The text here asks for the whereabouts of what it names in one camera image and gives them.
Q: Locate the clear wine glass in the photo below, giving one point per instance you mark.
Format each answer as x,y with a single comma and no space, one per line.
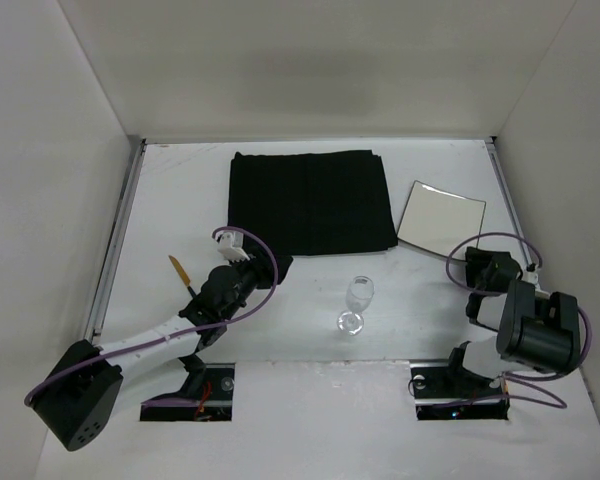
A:
358,297

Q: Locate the square white plate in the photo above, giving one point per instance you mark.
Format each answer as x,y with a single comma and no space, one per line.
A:
437,221

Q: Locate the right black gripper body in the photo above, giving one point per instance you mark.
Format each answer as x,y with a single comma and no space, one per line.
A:
481,262

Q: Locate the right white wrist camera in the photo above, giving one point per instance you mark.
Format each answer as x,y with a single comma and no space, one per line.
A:
530,274

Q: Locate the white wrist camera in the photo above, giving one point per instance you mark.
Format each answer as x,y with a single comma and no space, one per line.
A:
230,246
530,274

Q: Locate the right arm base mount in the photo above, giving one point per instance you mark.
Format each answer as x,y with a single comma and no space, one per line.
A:
441,394

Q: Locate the right aluminium table rail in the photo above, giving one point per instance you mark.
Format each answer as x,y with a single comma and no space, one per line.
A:
527,254

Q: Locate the aluminium table rail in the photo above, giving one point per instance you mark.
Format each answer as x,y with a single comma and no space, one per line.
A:
94,321
527,254

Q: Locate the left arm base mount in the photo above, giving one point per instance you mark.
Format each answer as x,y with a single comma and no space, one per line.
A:
206,395

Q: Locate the black cloth placemat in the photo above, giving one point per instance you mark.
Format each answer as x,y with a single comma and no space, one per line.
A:
313,204

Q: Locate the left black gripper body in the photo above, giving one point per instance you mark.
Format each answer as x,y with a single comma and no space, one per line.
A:
268,270

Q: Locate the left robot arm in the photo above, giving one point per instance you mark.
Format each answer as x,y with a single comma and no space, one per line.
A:
81,393

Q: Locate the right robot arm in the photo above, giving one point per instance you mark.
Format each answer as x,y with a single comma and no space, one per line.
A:
538,336

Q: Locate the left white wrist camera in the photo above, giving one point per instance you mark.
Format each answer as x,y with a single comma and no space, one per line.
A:
230,246

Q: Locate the gold knife green handle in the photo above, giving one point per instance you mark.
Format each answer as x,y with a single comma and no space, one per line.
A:
182,274

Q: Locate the left aluminium table rail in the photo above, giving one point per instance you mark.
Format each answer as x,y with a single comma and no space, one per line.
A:
94,321

